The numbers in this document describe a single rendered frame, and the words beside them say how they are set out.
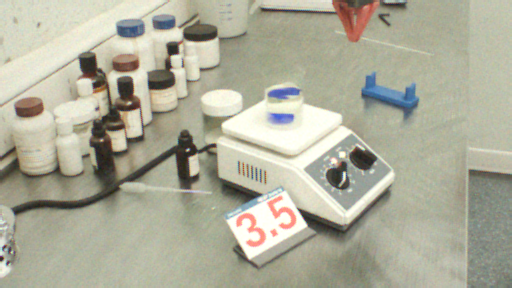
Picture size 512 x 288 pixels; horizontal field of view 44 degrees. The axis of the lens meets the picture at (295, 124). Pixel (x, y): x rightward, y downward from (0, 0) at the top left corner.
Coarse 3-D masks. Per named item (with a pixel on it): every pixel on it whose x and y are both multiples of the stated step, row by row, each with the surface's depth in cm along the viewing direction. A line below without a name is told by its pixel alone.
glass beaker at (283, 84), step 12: (288, 60) 80; (264, 72) 79; (276, 72) 80; (288, 72) 81; (300, 72) 80; (264, 84) 78; (276, 84) 76; (288, 84) 76; (300, 84) 77; (276, 96) 77; (288, 96) 77; (300, 96) 78; (276, 108) 78; (288, 108) 78; (300, 108) 79; (276, 120) 79; (288, 120) 78; (300, 120) 80
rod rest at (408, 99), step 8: (376, 72) 111; (368, 80) 110; (368, 88) 111; (376, 88) 111; (384, 88) 111; (408, 88) 105; (376, 96) 110; (384, 96) 108; (392, 96) 108; (400, 96) 108; (408, 96) 106; (416, 96) 108; (400, 104) 107; (408, 104) 106
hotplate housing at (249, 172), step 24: (240, 144) 80; (312, 144) 80; (240, 168) 80; (264, 168) 78; (288, 168) 75; (264, 192) 79; (288, 192) 77; (312, 192) 75; (312, 216) 76; (336, 216) 74
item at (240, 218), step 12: (264, 204) 74; (276, 204) 75; (288, 204) 75; (240, 216) 72; (252, 216) 72; (264, 216) 73; (276, 216) 74; (288, 216) 75; (240, 228) 71; (252, 228) 72; (264, 228) 72; (276, 228) 73; (288, 228) 74; (252, 240) 71; (264, 240) 72
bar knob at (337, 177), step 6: (342, 162) 76; (330, 168) 77; (336, 168) 77; (342, 168) 75; (330, 174) 76; (336, 174) 76; (342, 174) 75; (330, 180) 75; (336, 180) 75; (342, 180) 74; (348, 180) 77; (336, 186) 75; (342, 186) 75; (348, 186) 76
